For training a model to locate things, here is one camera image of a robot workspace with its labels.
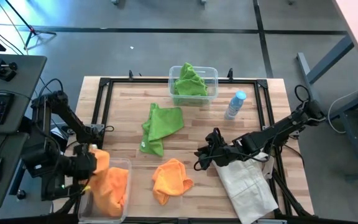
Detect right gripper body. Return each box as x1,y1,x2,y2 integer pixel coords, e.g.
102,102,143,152
208,128,245,167

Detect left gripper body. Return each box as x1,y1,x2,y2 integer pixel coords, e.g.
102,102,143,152
72,143,98,181

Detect clear plastic bin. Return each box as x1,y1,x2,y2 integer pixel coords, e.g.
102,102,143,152
78,157,133,224
168,65,219,107

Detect beige canvas tote bag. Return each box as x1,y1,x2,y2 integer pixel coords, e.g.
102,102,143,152
211,151,279,224

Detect blue Febreze spray bottle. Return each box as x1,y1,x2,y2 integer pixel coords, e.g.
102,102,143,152
224,90,247,121

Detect grey metal cabinet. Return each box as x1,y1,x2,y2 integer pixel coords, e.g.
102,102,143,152
2,161,74,218

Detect grey table leg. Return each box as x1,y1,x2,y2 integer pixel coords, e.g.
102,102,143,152
296,34,356,113

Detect black tripod stand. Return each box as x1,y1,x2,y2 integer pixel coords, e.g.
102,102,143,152
3,0,57,51

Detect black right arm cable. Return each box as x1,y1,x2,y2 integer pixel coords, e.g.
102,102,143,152
293,84,312,103

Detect white cable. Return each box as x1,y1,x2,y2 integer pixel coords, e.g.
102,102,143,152
327,90,358,134

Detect black floor cable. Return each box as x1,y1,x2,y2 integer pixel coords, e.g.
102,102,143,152
0,20,24,56

